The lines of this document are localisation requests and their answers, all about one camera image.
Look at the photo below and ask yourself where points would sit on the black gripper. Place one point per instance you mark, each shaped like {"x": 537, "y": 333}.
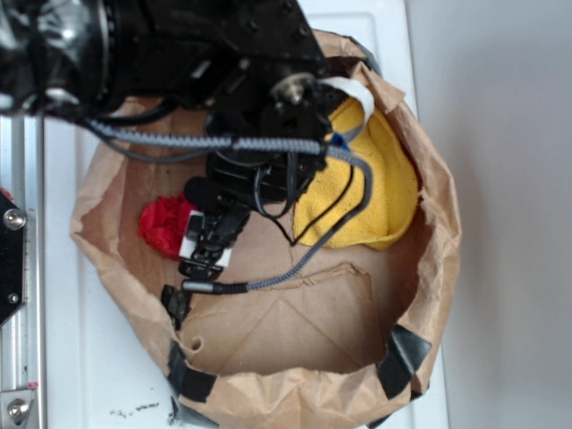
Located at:
{"x": 238, "y": 183}

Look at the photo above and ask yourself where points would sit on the red paper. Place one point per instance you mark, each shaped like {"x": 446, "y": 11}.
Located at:
{"x": 163, "y": 224}

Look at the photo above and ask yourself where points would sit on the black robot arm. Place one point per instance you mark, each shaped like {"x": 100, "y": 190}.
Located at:
{"x": 254, "y": 67}

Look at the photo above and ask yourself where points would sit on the yellow cloth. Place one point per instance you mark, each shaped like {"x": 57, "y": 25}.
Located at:
{"x": 335, "y": 190}

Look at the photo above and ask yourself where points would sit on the blue cylinder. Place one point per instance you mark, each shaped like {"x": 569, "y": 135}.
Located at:
{"x": 337, "y": 140}

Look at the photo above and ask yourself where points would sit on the brown paper bag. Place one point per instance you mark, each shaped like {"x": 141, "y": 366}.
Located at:
{"x": 350, "y": 340}

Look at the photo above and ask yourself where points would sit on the white tape roll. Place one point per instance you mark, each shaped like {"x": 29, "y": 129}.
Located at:
{"x": 355, "y": 91}

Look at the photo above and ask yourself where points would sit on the black bracket on rail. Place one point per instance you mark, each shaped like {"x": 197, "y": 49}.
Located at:
{"x": 13, "y": 222}

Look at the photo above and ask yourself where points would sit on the aluminium rail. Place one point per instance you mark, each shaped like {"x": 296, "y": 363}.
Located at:
{"x": 23, "y": 359}

